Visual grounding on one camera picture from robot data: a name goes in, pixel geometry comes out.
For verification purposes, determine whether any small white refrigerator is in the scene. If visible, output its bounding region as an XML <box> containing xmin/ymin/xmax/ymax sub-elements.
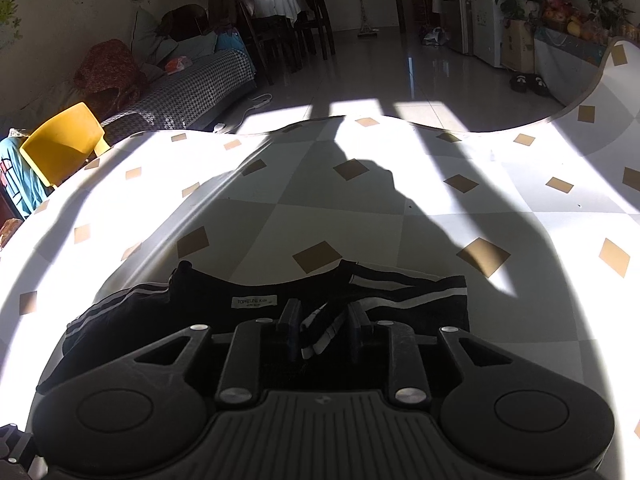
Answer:
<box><xmin>467</xmin><ymin>0</ymin><xmax>511</xmax><ymax>68</ymax></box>

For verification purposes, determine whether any blue printed bag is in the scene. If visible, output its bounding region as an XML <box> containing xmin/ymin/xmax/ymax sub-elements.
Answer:
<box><xmin>215</xmin><ymin>27</ymin><xmax>248</xmax><ymax>53</ymax></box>

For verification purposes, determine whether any fruit basket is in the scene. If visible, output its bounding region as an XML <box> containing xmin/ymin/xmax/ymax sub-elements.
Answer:
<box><xmin>542</xmin><ymin>0</ymin><xmax>598</xmax><ymax>38</ymax></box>

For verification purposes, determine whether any brown patterned cloth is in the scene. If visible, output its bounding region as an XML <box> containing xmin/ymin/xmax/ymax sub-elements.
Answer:
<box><xmin>0</xmin><ymin>217</ymin><xmax>26</xmax><ymax>251</ymax></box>

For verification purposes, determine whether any dark brown cushion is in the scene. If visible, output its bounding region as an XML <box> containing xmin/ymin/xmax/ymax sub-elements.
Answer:
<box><xmin>160</xmin><ymin>4</ymin><xmax>208</xmax><ymax>43</ymax></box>

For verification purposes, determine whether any yellow plastic chair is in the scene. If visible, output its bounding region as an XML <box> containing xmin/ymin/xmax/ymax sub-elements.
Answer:
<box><xmin>20</xmin><ymin>102</ymin><xmax>112</xmax><ymax>188</ymax></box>

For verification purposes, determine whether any red knitted blanket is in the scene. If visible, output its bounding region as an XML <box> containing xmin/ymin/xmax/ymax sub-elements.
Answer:
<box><xmin>74</xmin><ymin>39</ymin><xmax>148</xmax><ymax>121</ymax></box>

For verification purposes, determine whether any brown jacket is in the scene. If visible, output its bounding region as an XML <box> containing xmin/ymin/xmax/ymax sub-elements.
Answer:
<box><xmin>207</xmin><ymin>0</ymin><xmax>253</xmax><ymax>31</ymax></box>

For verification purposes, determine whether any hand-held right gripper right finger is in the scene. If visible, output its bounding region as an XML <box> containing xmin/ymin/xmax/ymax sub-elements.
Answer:
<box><xmin>347</xmin><ymin>303</ymin><xmax>511</xmax><ymax>406</ymax></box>

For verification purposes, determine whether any broad-leaf potted plant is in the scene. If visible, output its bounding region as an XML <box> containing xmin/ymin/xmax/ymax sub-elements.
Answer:
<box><xmin>570</xmin><ymin>0</ymin><xmax>636</xmax><ymax>36</ymax></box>

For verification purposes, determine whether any white-clothed dining table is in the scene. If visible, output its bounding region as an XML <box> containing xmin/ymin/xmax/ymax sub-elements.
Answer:
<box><xmin>240</xmin><ymin>0</ymin><xmax>303</xmax><ymax>28</ymax></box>

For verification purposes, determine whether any floor mop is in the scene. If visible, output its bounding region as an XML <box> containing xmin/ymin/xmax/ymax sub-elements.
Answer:
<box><xmin>354</xmin><ymin>0</ymin><xmax>379</xmax><ymax>40</ymax></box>

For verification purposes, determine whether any grey-green cushion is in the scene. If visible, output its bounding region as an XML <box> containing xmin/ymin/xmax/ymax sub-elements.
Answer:
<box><xmin>131</xmin><ymin>7</ymin><xmax>176</xmax><ymax>66</ymax></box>

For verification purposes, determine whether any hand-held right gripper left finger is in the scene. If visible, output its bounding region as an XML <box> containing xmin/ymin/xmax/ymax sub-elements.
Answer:
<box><xmin>135</xmin><ymin>300</ymin><xmax>302</xmax><ymax>406</ymax></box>

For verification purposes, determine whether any dark wooden dining chair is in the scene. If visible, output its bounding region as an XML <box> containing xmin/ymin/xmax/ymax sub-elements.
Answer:
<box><xmin>287</xmin><ymin>0</ymin><xmax>337</xmax><ymax>58</ymax></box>
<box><xmin>207</xmin><ymin>0</ymin><xmax>276</xmax><ymax>86</ymax></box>

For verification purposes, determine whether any silver refrigerator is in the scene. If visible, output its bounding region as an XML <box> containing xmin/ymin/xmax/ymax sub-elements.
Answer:
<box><xmin>435</xmin><ymin>0</ymin><xmax>476</xmax><ymax>56</ymax></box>

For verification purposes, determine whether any houndstooth sofa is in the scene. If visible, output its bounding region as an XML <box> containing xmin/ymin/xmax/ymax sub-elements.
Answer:
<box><xmin>100</xmin><ymin>49</ymin><xmax>256</xmax><ymax>146</ymax></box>

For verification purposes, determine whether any teal printed cloth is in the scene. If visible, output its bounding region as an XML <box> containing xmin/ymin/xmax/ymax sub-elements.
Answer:
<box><xmin>0</xmin><ymin>130</ymin><xmax>51</xmax><ymax>221</ymax></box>

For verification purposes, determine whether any cardboard box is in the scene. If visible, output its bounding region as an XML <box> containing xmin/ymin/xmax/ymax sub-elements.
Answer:
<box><xmin>502</xmin><ymin>17</ymin><xmax>536</xmax><ymax>72</ymax></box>

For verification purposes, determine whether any black striped t-shirt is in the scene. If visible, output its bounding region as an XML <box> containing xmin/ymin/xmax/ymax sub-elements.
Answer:
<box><xmin>36</xmin><ymin>259</ymin><xmax>471</xmax><ymax>396</ymax></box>

